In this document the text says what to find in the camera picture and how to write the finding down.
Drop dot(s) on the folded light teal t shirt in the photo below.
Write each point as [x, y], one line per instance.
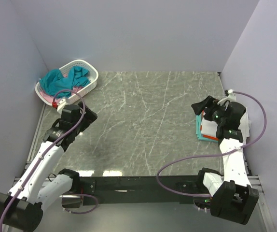
[198, 134]

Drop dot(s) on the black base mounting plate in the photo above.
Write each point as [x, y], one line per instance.
[140, 189]

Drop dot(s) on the pink t shirt in basket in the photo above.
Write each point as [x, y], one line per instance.
[68, 95]

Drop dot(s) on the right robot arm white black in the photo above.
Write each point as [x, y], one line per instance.
[232, 196]

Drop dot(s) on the teal t shirt in basket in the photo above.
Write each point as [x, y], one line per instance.
[54, 81]

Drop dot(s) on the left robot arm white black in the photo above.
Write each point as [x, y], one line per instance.
[23, 206]

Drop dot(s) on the folded orange t shirt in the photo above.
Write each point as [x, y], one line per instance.
[208, 128]

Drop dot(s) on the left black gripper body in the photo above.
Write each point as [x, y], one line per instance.
[89, 117]

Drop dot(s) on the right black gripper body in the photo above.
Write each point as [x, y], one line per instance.
[216, 113]

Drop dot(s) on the white t shirt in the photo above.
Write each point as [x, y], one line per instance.
[244, 126]

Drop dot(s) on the white plastic laundry basket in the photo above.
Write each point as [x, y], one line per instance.
[93, 76]

